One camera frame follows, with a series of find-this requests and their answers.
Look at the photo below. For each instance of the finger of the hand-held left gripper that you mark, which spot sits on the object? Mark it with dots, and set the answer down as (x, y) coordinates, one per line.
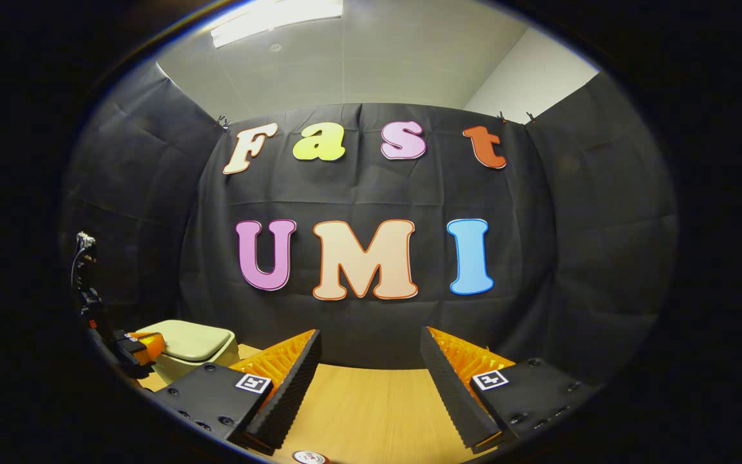
(149, 348)

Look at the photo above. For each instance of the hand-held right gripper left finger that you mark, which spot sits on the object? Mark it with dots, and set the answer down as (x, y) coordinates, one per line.
(287, 399)

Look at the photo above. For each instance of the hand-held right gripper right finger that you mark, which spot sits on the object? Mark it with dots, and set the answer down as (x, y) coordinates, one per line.
(455, 393)

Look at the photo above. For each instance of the green desktop garbage bin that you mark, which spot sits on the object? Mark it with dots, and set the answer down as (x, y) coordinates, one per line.
(190, 341)

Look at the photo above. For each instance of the red pop can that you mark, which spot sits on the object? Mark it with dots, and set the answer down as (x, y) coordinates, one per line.
(311, 458)

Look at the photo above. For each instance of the wooden desktop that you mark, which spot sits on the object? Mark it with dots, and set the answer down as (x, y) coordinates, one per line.
(371, 412)

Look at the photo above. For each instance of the black backdrop cloth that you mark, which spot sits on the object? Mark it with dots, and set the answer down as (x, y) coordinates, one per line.
(371, 187)

